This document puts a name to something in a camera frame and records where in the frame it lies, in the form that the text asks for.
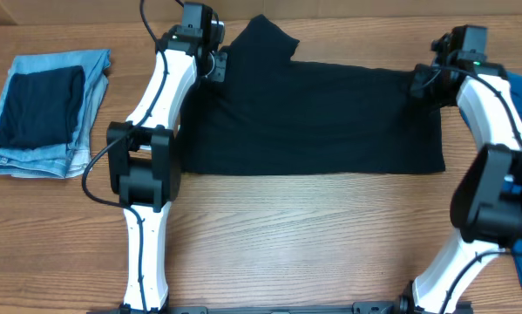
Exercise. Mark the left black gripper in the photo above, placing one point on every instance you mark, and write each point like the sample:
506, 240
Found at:
220, 66

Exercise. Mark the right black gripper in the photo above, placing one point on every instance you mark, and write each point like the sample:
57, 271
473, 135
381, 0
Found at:
423, 83

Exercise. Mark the black t-shirt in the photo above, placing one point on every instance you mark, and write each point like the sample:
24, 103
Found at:
272, 115

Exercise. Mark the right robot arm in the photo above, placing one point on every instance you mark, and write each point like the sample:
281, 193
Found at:
462, 51

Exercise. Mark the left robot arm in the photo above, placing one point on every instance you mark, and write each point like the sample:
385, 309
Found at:
143, 156

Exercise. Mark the folded light blue jeans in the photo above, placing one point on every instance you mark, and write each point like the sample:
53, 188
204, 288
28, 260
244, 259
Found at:
64, 160

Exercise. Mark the folded dark navy shirt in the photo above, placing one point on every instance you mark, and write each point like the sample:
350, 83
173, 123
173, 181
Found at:
41, 108

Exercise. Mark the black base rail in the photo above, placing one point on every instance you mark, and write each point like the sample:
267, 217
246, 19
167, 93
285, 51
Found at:
381, 307

